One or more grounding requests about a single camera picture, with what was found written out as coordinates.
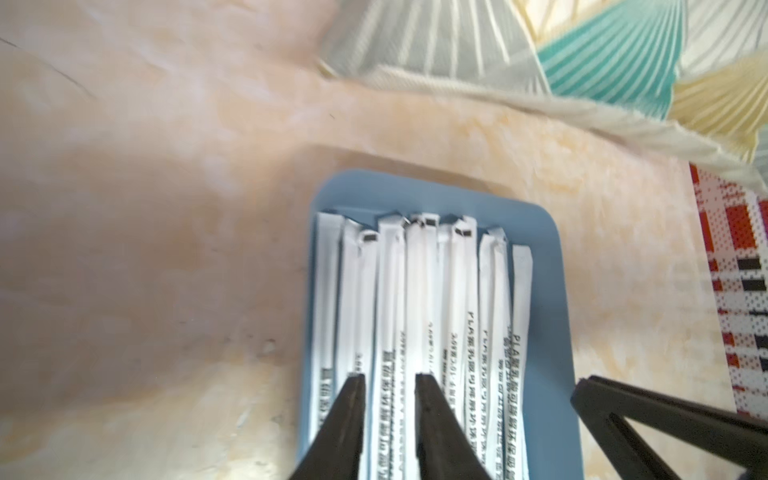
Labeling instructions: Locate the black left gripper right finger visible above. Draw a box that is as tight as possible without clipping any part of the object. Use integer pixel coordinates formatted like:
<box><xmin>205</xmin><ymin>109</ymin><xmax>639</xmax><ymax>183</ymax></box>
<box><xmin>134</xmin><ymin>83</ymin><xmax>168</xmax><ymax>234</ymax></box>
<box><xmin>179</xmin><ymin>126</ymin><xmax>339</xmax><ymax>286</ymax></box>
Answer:
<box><xmin>415</xmin><ymin>374</ymin><xmax>490</xmax><ymax>480</ymax></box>

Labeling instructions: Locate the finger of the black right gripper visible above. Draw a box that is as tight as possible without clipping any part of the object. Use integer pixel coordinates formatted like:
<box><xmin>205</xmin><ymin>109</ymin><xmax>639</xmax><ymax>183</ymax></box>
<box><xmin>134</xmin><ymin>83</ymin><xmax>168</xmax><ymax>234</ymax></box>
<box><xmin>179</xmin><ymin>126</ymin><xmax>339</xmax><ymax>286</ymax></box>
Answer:
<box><xmin>571</xmin><ymin>376</ymin><xmax>767</xmax><ymax>479</ymax></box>

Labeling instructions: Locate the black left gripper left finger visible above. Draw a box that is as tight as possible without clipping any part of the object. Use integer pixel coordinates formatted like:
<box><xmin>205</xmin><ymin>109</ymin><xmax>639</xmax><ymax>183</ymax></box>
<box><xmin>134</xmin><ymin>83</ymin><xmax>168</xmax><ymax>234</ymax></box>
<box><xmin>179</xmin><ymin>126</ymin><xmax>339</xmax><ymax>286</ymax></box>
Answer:
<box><xmin>289</xmin><ymin>374</ymin><xmax>366</xmax><ymax>480</ymax></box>

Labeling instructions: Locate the blue plastic storage tray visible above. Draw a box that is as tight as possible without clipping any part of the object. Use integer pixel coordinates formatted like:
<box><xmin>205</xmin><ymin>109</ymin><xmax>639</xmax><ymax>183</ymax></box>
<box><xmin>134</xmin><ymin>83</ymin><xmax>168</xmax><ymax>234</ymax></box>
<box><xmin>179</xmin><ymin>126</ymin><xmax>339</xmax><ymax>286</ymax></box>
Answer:
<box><xmin>309</xmin><ymin>170</ymin><xmax>584</xmax><ymax>479</ymax></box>

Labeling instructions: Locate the white paper straw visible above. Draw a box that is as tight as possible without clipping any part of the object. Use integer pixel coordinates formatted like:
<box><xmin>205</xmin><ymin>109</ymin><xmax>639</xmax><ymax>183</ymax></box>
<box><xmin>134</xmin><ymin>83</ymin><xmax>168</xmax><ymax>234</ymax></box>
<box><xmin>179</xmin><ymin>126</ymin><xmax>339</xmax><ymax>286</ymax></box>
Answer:
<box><xmin>403</xmin><ymin>213</ymin><xmax>434</xmax><ymax>479</ymax></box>
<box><xmin>444</xmin><ymin>215</ymin><xmax>479</xmax><ymax>453</ymax></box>
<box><xmin>505</xmin><ymin>245</ymin><xmax>533</xmax><ymax>479</ymax></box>
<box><xmin>370</xmin><ymin>215</ymin><xmax>404</xmax><ymax>479</ymax></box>
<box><xmin>308</xmin><ymin>212</ymin><xmax>344</xmax><ymax>443</ymax></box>

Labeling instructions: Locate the geometric fan pattern pillow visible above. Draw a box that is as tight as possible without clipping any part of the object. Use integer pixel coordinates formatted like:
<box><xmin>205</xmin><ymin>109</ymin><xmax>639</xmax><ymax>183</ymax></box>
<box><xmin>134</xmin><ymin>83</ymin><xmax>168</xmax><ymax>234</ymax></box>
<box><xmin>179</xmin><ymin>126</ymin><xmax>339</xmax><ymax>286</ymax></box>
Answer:
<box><xmin>318</xmin><ymin>0</ymin><xmax>767</xmax><ymax>193</ymax></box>

